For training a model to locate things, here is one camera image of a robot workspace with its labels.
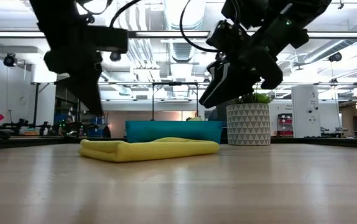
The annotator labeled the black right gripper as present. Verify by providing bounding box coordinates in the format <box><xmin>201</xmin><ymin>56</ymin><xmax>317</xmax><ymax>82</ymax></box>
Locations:
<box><xmin>198</xmin><ymin>18</ymin><xmax>291</xmax><ymax>109</ymax></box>

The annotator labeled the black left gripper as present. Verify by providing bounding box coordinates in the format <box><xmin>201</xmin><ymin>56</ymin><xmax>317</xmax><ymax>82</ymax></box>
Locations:
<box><xmin>44</xmin><ymin>26</ymin><xmax>104</xmax><ymax>115</ymax></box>

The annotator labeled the yellow microfiber towel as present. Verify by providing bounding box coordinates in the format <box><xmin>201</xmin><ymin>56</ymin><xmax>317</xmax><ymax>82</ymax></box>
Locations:
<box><xmin>78</xmin><ymin>136</ymin><xmax>221</xmax><ymax>163</ymax></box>

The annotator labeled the succulent in patterned white pot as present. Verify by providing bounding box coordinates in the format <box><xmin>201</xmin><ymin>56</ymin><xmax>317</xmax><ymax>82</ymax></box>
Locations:
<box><xmin>226</xmin><ymin>91</ymin><xmax>272</xmax><ymax>146</ymax></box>

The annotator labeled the red shelf unit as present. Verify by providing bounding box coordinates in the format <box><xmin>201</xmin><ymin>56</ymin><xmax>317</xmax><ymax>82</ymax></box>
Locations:
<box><xmin>277</xmin><ymin>113</ymin><xmax>294</xmax><ymax>137</ymax></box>

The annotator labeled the teal plastic bin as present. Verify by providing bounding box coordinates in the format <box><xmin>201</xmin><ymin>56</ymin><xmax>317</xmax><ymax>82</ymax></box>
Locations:
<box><xmin>124</xmin><ymin>120</ymin><xmax>223</xmax><ymax>144</ymax></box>

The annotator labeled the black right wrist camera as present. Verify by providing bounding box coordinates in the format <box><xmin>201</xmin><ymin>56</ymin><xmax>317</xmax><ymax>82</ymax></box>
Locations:
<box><xmin>205</xmin><ymin>19</ymin><xmax>251</xmax><ymax>54</ymax></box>

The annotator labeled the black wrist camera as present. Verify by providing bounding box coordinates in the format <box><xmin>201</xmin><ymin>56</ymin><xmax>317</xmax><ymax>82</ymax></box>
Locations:
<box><xmin>86</xmin><ymin>26</ymin><xmax>129</xmax><ymax>54</ymax></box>
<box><xmin>205</xmin><ymin>19</ymin><xmax>251</xmax><ymax>54</ymax></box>

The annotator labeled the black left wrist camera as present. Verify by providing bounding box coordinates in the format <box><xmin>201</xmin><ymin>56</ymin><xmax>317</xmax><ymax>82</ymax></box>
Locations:
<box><xmin>86</xmin><ymin>26</ymin><xmax>129</xmax><ymax>54</ymax></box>

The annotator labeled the black tall test frame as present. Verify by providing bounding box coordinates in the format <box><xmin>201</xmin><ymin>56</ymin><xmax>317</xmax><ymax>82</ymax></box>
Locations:
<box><xmin>152</xmin><ymin>82</ymin><xmax>199</xmax><ymax>121</ymax></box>

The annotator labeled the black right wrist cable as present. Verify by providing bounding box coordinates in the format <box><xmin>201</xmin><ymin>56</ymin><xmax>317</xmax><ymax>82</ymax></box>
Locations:
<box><xmin>180</xmin><ymin>0</ymin><xmax>220</xmax><ymax>53</ymax></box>

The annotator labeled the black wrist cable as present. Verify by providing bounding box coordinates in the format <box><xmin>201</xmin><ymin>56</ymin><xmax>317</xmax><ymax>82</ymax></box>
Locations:
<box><xmin>78</xmin><ymin>0</ymin><xmax>142</xmax><ymax>29</ymax></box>
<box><xmin>180</xmin><ymin>0</ymin><xmax>220</xmax><ymax>53</ymax></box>

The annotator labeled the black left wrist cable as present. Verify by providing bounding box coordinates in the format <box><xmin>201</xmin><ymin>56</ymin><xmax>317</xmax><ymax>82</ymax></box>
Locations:
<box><xmin>78</xmin><ymin>0</ymin><xmax>142</xmax><ymax>29</ymax></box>

